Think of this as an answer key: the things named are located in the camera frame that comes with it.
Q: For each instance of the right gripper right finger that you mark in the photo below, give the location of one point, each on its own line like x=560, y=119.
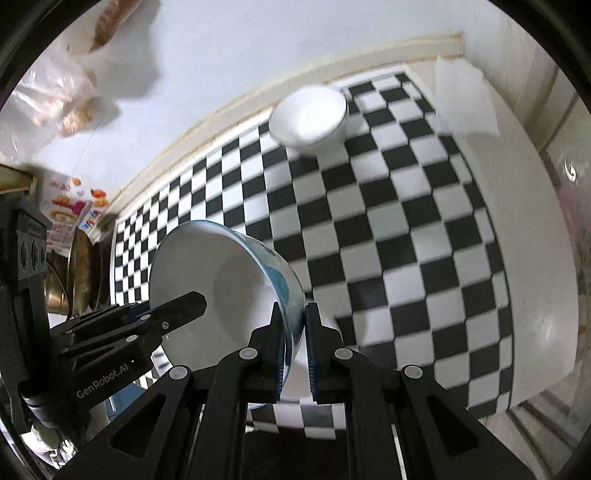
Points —
x=339, y=375

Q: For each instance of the white paper sheet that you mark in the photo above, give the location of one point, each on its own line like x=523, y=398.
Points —
x=464, y=104

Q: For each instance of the black white checkered mat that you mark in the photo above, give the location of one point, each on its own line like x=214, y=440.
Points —
x=388, y=233

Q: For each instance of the colourful wall sticker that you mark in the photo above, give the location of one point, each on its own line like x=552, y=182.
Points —
x=73, y=205

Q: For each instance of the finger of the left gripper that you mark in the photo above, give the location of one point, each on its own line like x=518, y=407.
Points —
x=169, y=316

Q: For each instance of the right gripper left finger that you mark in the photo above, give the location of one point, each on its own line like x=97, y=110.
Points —
x=251, y=374

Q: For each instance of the clear plastic bag with food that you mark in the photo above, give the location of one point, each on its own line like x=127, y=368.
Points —
x=56, y=95

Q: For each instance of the white bowl floral pattern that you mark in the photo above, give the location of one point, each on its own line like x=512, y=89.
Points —
x=242, y=281

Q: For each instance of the small white bowl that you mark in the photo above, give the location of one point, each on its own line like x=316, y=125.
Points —
x=311, y=121

